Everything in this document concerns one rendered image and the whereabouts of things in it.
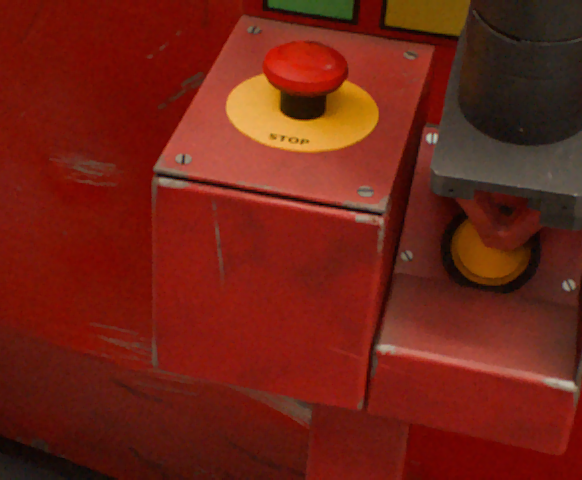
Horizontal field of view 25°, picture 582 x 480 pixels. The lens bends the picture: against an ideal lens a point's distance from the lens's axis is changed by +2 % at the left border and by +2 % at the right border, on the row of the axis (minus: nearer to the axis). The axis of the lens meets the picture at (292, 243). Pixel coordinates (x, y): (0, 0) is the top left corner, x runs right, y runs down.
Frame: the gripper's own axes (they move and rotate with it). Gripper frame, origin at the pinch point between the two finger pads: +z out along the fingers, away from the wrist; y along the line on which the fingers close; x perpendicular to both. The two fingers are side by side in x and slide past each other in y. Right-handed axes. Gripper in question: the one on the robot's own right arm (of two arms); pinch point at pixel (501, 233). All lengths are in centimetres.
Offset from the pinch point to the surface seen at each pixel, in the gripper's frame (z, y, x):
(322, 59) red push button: -8.0, 1.7, 9.2
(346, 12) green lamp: -4.2, 9.4, 9.7
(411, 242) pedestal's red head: 1.4, -0.3, 4.2
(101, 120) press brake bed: 23.3, 24.3, 32.0
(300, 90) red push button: -7.8, -0.2, 9.8
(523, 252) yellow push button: 1.0, -0.1, -1.1
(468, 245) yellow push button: 1.0, -0.3, 1.5
